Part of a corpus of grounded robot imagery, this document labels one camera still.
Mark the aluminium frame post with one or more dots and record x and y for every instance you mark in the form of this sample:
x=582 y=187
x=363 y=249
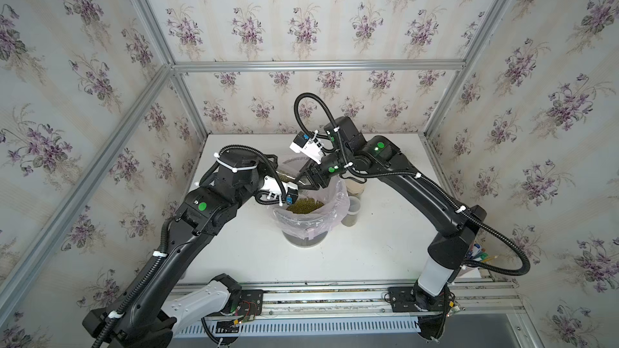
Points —
x=161 y=47
x=480 y=41

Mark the mung beans in bin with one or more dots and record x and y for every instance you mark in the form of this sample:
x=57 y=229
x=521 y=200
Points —
x=305 y=206

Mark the jar with beige lid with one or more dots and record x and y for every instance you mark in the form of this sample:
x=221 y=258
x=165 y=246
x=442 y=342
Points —
x=354 y=188

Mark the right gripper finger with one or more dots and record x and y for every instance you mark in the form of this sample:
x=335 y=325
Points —
x=303 y=176
x=305 y=184

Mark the pens in holder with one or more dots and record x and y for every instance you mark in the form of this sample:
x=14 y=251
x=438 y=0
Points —
x=478 y=253

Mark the open clear jar middle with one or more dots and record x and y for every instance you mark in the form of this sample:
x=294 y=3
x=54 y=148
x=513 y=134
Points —
x=351 y=217

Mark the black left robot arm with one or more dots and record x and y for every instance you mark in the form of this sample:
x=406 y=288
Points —
x=136 y=318

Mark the clear jar with mung beans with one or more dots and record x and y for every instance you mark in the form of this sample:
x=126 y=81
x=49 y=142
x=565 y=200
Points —
x=287 y=174

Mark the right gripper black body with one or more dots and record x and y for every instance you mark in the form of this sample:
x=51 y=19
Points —
x=331 y=166

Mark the mesh bin with plastic bag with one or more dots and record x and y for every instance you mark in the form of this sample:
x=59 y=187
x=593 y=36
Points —
x=309 y=220

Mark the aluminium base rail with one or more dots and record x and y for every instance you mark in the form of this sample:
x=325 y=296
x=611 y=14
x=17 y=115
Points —
x=290 y=309

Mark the aluminium frame post left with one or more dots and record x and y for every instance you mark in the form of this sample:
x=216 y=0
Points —
x=161 y=47

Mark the aluminium frame post right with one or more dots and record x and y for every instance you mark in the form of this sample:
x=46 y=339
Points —
x=480 y=41

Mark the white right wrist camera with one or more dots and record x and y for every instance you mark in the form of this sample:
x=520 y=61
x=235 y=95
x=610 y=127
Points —
x=308 y=145

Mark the aluminium frame crossbar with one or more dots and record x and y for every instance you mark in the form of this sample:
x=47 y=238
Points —
x=311 y=66

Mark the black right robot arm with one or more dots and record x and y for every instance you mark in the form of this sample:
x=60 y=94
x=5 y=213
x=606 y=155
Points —
x=379 y=158

